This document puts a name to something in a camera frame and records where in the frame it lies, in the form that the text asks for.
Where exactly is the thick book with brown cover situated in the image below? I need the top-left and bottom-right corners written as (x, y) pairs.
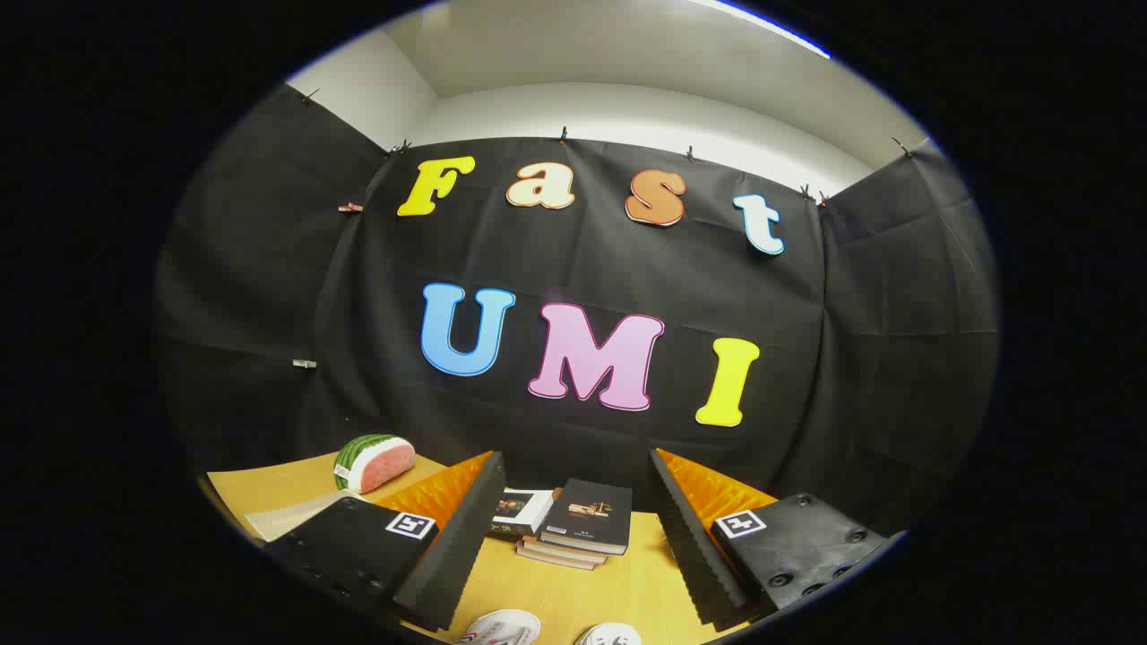
top-left (524, 536), bottom-right (608, 564)

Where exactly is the black backdrop cloth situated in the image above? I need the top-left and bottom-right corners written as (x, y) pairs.
top-left (152, 82), bottom-right (1000, 538)

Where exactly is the thin book with brown cover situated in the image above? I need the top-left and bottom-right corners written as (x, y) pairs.
top-left (516, 541), bottom-right (598, 572)

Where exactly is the watermelon slice plush toy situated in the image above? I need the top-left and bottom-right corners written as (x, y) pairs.
top-left (333, 434), bottom-right (417, 495)

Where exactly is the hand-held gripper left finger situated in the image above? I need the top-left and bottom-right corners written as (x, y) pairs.
top-left (262, 451), bottom-right (508, 632)

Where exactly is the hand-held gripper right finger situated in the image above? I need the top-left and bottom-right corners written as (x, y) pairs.
top-left (649, 447), bottom-right (906, 632)

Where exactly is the white cover portrait book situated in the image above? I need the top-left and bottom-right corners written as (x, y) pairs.
top-left (489, 487), bottom-right (556, 539)

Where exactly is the black cover book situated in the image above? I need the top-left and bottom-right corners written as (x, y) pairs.
top-left (539, 478), bottom-right (634, 556)

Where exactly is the cream fabric storage box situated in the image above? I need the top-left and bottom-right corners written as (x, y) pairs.
top-left (244, 488), bottom-right (364, 543)

